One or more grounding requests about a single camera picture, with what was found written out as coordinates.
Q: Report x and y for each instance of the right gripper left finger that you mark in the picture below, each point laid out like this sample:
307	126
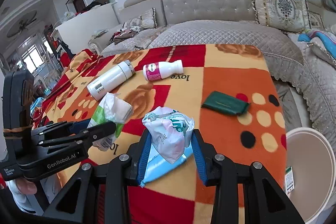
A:
139	154

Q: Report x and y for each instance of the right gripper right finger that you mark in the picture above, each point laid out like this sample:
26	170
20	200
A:
203	155

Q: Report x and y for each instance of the light blue plastic pack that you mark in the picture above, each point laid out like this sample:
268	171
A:
157	166

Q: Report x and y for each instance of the white printed bag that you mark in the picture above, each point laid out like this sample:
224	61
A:
170	131

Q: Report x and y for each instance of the white green plastic bag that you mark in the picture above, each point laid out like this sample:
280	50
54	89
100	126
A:
110	109

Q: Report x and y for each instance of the dark green wallet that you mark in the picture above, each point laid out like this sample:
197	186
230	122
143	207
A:
225	104

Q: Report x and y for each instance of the white green milk carton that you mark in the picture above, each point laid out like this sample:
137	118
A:
289	180

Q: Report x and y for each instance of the beige round trash bin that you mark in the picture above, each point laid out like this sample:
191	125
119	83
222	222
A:
313	161

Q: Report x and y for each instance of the white gloved left hand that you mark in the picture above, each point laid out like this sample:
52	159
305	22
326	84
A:
21	189

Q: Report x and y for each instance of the orange red patterned blanket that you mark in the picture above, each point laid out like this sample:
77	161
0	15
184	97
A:
238	71

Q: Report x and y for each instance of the white thermos bottle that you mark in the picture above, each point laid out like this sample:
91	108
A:
111	79

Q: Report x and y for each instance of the white pink yogurt bottle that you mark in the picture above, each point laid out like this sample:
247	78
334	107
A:
161	70

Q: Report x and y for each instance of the pile of clothes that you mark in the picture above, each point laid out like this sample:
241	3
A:
124	34

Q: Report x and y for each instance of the white cabinet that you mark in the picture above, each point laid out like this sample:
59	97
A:
77	31

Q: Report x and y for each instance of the small beige cushion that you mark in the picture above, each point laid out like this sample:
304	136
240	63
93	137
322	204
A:
146	20

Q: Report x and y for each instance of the grey tufted sofa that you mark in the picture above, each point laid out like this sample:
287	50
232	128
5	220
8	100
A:
308	66

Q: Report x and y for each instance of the large ornate embroidered cushion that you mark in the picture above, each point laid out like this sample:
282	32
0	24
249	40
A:
285	15

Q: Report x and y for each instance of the colourful striped cloth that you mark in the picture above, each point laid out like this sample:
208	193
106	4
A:
327	38

